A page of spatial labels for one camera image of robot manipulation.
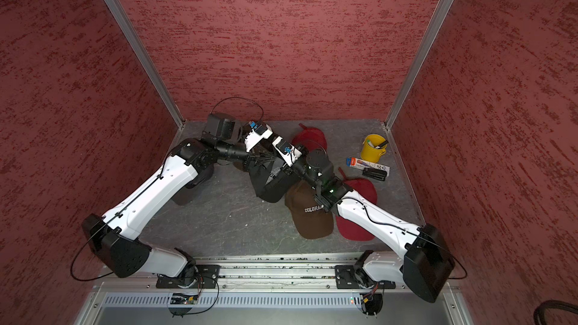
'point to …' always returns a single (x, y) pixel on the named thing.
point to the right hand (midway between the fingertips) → (278, 146)
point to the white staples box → (358, 163)
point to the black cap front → (271, 180)
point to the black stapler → (375, 174)
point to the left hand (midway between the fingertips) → (271, 161)
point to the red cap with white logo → (349, 228)
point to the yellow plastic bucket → (373, 147)
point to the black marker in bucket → (381, 145)
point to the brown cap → (311, 219)
